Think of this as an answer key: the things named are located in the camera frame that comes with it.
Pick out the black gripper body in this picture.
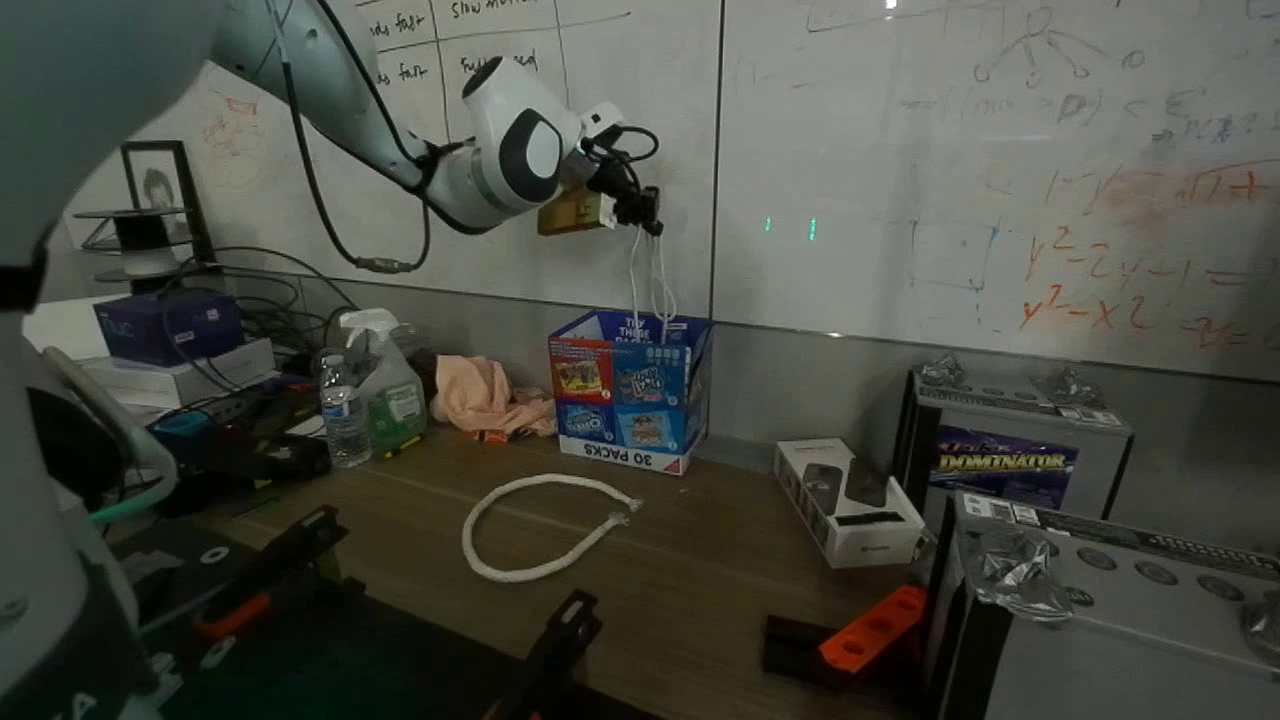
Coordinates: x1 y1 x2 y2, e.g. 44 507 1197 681
585 133 664 203

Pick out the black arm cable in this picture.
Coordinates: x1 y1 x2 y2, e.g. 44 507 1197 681
274 0 664 280

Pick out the grey battery with round caps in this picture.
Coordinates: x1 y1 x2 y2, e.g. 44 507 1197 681
920 487 1280 720

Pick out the whiteboard with writing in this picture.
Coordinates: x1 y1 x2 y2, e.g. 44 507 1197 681
37 0 1280 384

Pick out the black desk device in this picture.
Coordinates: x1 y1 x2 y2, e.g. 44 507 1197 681
149 378 336 521

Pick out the blue cardboard box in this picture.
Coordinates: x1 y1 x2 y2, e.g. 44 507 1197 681
546 309 712 481

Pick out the orange and black plastic tool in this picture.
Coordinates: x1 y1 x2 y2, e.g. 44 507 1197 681
759 581 933 694

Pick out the clear spray bottle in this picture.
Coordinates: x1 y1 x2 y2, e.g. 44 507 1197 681
318 309 431 473

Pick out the black picture frame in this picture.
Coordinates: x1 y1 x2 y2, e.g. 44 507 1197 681
116 137 220 272

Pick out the black clamp mount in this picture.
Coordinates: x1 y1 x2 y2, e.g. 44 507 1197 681
479 593 610 720

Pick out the thick white rope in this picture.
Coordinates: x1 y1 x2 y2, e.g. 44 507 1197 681
462 473 645 590

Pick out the white paper stack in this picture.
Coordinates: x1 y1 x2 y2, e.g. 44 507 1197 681
77 335 286 420

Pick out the black clamp with orange handle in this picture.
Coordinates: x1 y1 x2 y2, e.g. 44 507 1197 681
130 503 354 649

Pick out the small white product box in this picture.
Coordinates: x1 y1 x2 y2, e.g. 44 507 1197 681
768 435 929 572

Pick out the black and white desk stand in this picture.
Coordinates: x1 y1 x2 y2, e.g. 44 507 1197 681
73 203 201 301

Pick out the dark blue carton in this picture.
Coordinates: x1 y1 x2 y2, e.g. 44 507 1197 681
93 287 247 371

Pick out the black cable bundle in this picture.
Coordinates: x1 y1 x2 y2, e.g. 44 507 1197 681
196 246 370 356

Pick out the pink crumpled cloth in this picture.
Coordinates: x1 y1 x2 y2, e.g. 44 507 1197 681
431 352 559 443

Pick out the grey battery with Dominator label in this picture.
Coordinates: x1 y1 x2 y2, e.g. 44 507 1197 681
891 356 1139 531

